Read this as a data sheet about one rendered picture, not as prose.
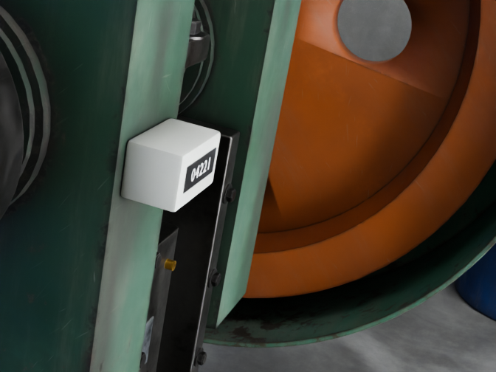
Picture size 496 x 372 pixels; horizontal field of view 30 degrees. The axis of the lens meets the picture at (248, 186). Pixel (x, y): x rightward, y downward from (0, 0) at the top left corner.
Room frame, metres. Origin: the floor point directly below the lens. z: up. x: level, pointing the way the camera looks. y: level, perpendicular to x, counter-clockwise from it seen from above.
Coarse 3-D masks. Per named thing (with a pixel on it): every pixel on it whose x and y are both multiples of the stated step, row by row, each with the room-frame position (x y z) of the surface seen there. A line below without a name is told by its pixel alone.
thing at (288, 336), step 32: (480, 192) 1.13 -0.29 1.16; (448, 224) 1.13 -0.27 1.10; (480, 224) 1.07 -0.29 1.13; (416, 256) 1.14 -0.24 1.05; (448, 256) 1.06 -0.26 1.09; (480, 256) 0.95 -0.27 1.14; (352, 288) 1.14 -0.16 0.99; (384, 288) 1.09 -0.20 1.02; (416, 288) 1.01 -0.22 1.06; (224, 320) 1.08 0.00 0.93; (256, 320) 1.08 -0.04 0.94; (288, 320) 1.07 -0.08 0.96; (320, 320) 1.05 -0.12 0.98; (352, 320) 1.01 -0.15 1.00; (384, 320) 0.97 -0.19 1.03
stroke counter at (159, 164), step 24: (168, 120) 0.61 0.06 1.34; (144, 144) 0.55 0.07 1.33; (168, 144) 0.56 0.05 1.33; (192, 144) 0.57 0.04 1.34; (216, 144) 0.60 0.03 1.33; (144, 168) 0.55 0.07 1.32; (168, 168) 0.55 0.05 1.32; (192, 168) 0.56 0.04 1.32; (144, 192) 0.55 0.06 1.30; (168, 192) 0.55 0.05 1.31; (192, 192) 0.57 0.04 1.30
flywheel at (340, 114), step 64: (320, 0) 1.09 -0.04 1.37; (448, 0) 1.05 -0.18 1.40; (320, 64) 1.09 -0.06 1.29; (384, 64) 1.07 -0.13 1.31; (448, 64) 1.05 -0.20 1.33; (320, 128) 1.08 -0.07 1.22; (384, 128) 1.06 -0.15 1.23; (448, 128) 1.01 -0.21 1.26; (320, 192) 1.08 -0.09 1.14; (384, 192) 1.05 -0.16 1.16; (448, 192) 1.00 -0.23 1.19; (256, 256) 1.06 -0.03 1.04; (320, 256) 1.04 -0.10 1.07; (384, 256) 1.02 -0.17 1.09
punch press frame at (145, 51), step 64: (0, 0) 0.57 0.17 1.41; (64, 0) 0.56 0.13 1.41; (128, 0) 0.55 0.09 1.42; (192, 0) 0.63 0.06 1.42; (256, 0) 0.83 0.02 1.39; (64, 64) 0.56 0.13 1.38; (128, 64) 0.54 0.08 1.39; (256, 64) 0.83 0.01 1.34; (64, 128) 0.55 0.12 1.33; (128, 128) 0.56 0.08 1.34; (256, 128) 0.85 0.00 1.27; (64, 192) 0.55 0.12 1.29; (256, 192) 0.89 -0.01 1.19; (0, 256) 0.56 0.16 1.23; (64, 256) 0.55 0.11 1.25; (128, 256) 0.58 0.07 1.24; (0, 320) 0.56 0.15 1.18; (64, 320) 0.55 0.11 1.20; (128, 320) 0.60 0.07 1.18
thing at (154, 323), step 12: (168, 228) 0.81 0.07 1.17; (168, 240) 0.79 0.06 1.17; (168, 252) 0.79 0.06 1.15; (168, 264) 0.79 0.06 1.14; (156, 276) 0.77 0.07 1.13; (168, 276) 0.80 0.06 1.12; (156, 288) 0.78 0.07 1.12; (168, 288) 0.81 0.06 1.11; (156, 300) 0.78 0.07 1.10; (156, 312) 0.79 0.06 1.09; (156, 324) 0.79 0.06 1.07; (144, 336) 0.76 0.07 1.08; (156, 336) 0.80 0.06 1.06; (144, 348) 0.77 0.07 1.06; (156, 348) 0.80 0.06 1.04; (156, 360) 0.81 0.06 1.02
